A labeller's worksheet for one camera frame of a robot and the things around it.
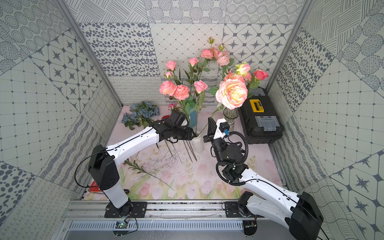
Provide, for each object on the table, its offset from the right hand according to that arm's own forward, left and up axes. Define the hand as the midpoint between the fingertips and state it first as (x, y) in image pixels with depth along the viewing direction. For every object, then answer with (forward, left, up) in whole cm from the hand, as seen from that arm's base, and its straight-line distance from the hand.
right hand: (208, 119), depth 67 cm
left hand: (+1, +5, -16) cm, 17 cm away
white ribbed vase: (+1, +5, -22) cm, 22 cm away
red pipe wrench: (-22, +61, -33) cm, 73 cm away
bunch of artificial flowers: (+30, +49, -30) cm, 65 cm away
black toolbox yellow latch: (+12, -33, -18) cm, 39 cm away
